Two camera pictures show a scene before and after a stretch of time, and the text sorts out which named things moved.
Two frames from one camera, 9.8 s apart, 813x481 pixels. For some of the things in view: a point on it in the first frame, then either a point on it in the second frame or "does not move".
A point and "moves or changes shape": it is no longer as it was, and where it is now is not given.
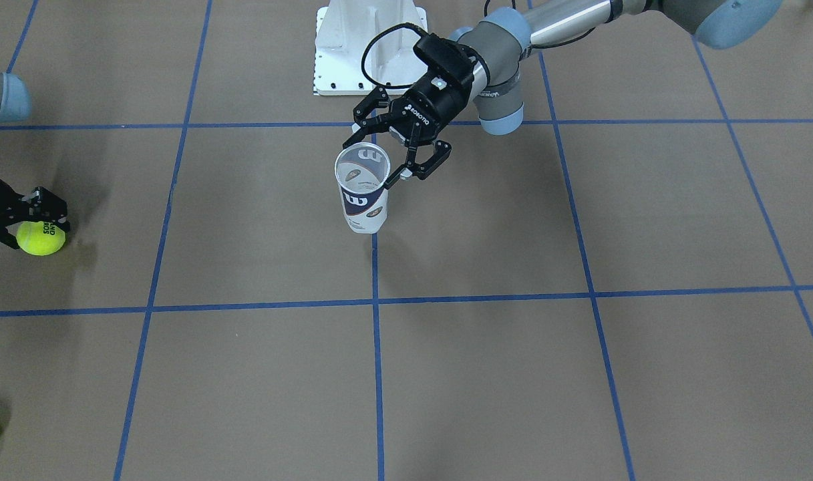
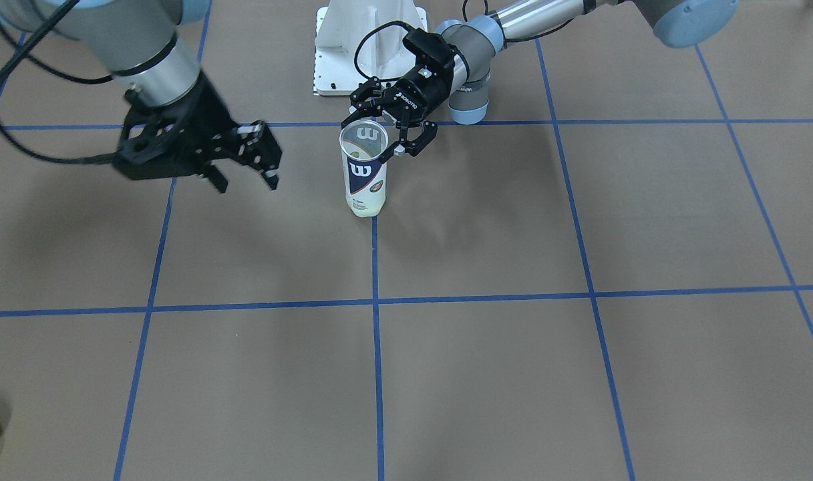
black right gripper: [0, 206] -> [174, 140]
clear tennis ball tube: [362, 170] moves or changes shape
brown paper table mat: [636, 285] does not move
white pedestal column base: [345, 29] does not move
